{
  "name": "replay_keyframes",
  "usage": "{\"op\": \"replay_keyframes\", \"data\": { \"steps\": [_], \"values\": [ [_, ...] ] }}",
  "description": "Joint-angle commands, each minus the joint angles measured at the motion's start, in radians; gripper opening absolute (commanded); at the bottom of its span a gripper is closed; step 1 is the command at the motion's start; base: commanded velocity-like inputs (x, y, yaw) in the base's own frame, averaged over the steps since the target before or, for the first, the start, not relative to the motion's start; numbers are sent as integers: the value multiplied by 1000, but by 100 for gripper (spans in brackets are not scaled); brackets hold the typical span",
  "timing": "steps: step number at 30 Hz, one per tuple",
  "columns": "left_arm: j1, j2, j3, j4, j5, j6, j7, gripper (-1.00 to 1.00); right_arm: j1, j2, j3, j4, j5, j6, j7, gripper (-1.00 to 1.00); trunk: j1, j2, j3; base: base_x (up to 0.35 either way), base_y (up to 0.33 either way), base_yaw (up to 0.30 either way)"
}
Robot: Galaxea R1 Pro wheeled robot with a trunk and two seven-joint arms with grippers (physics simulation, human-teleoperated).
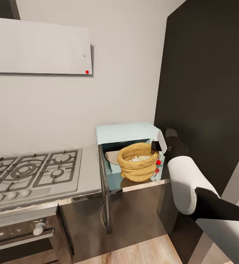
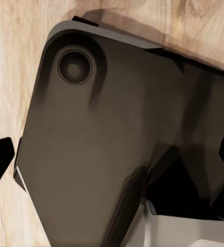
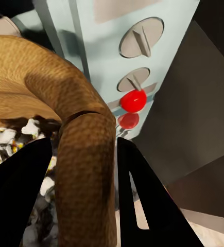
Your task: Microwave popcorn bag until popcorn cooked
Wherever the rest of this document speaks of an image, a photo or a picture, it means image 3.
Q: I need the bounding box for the microwave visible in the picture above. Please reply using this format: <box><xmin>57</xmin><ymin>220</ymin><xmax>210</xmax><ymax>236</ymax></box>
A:
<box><xmin>0</xmin><ymin>0</ymin><xmax>199</xmax><ymax>113</ymax></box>

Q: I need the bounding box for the popcorn bag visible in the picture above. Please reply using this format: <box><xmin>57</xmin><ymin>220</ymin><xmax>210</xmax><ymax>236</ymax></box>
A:
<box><xmin>0</xmin><ymin>34</ymin><xmax>118</xmax><ymax>247</ymax></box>

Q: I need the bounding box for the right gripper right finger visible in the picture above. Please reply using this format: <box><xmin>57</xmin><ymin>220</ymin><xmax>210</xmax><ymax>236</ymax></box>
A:
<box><xmin>117</xmin><ymin>137</ymin><xmax>204</xmax><ymax>247</ymax></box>

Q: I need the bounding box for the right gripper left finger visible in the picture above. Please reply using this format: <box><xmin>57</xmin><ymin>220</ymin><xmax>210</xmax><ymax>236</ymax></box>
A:
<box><xmin>0</xmin><ymin>137</ymin><xmax>53</xmax><ymax>247</ymax></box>

